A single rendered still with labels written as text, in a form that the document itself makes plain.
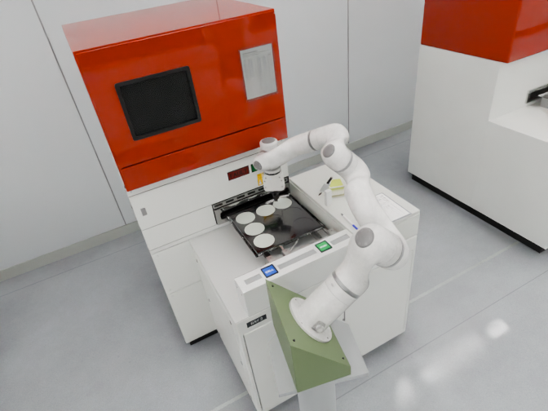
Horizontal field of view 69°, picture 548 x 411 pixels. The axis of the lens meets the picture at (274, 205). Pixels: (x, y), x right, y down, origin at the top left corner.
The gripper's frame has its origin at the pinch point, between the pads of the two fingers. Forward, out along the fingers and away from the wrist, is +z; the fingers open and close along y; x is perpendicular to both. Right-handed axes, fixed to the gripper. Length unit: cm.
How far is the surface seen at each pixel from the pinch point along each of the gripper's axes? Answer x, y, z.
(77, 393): -51, -125, 98
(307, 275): -47, 16, 8
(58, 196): 77, -184, 42
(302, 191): 7.4, 13.3, 2.3
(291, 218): -8.2, 7.6, 8.2
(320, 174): 22.4, 22.4, 1.7
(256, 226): -13.1, -9.6, 8.1
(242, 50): 7, -7, -71
